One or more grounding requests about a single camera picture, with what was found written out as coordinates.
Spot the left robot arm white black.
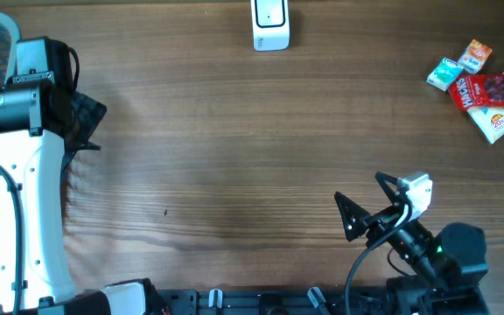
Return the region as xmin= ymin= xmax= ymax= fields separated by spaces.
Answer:
xmin=0 ymin=37 xmax=171 ymax=314

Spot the orange tissue pack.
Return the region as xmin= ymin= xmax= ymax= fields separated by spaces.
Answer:
xmin=458 ymin=39 xmax=493 ymax=74

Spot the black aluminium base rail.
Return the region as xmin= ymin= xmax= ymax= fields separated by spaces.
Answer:
xmin=158 ymin=287 xmax=462 ymax=315

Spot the red snack packet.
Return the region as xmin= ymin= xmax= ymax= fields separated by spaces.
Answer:
xmin=448 ymin=73 xmax=504 ymax=110

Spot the white barcode scanner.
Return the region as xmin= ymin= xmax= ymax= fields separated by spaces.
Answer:
xmin=250 ymin=0 xmax=291 ymax=52

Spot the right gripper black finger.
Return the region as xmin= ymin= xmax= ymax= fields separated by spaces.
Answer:
xmin=374 ymin=171 xmax=403 ymax=206
xmin=334 ymin=192 xmax=371 ymax=242

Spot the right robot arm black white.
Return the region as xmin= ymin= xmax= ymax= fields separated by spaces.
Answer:
xmin=334 ymin=171 xmax=489 ymax=314

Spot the teal tissue pack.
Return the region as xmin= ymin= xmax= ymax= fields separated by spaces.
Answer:
xmin=426 ymin=58 xmax=464 ymax=92

